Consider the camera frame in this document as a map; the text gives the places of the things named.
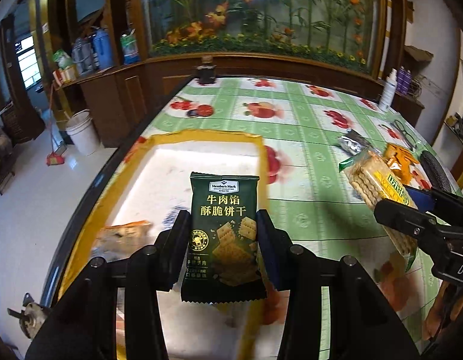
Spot dark green cracker packet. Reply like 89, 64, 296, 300
181, 172, 267, 304

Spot orange panda snack packet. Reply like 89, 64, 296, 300
383, 143, 419, 185

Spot clear cracker pack green ends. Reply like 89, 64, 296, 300
338, 147, 420, 272

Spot silver foil snack bag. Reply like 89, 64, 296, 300
338, 128, 373, 156

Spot person's right hand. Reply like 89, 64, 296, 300
422, 281, 463, 340

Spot black textured glasses case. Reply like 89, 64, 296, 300
419, 150, 452, 193

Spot orange snack pack in tray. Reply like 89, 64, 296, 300
90, 220, 153, 262

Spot yellow cardboard tray box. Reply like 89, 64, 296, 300
58, 129, 268, 359

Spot black rimmed eyeglasses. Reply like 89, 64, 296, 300
392, 119, 418, 151

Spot white spray bottle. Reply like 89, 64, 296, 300
378, 68, 397, 112

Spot purple bottles on shelf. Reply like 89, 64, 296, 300
396, 66, 412, 95

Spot red broom dustpan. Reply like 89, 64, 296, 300
46, 84, 65, 167

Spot white plastic bucket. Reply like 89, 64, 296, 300
66, 109, 100, 156

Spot dark glass jar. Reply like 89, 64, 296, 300
196, 55, 216, 86

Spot green blue bag on cabinet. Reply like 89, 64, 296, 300
120, 29, 140, 65

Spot blue thermos jug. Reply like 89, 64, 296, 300
92, 28, 114, 70

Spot flower bamboo glass panel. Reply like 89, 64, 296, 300
142, 0, 378, 73

